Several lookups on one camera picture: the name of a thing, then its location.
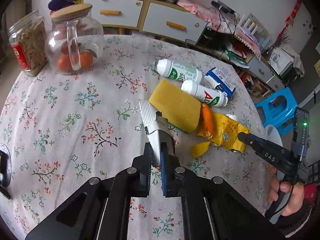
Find small blue white carton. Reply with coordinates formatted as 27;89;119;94
204;67;236;99

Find white tissue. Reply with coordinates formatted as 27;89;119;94
226;114;238;121

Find white bottle green label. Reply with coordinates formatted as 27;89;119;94
153;59;202;83

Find yellow snack wrapper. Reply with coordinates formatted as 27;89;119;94
190;112;250;158

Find wooden cabinet with drawers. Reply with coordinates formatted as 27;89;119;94
81;0;207;44

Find floral tablecloth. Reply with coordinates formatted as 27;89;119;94
1;35;270;239

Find low tv cabinet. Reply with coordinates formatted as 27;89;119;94
196;28;286;92

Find plastic jar red label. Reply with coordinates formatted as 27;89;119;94
9;10;48;76

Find yellow sponge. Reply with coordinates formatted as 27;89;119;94
149;80;201;133

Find torn white snack packet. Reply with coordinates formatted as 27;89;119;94
139;99;175;167

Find black phone on table edge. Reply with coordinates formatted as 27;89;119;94
0;144;12;200

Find glass jar with oranges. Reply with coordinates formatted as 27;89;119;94
45;3;104;74

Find blue plastic stool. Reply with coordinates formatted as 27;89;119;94
255;87;297;137

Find person's right hand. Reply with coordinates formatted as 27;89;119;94
266;166;306;217

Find white bottle red letters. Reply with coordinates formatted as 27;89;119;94
181;80;228;107

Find white trash bin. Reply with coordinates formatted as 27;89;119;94
264;125;283;146

